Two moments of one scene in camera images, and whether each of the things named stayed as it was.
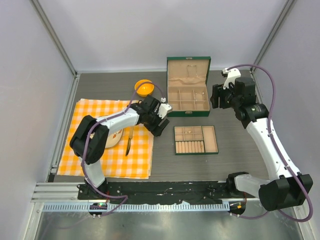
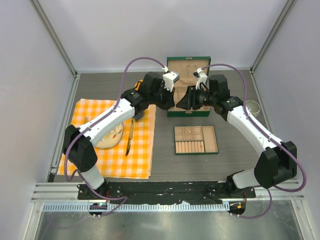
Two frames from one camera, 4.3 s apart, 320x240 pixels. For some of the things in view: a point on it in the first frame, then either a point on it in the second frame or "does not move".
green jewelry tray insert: x=195 y=140 does not move
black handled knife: x=131 y=133 does not move
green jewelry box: x=187 y=92 does not move
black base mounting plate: x=187 y=192 does not move
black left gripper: x=156 y=131 -> x=170 y=102
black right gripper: x=218 y=91 -> x=189 y=101
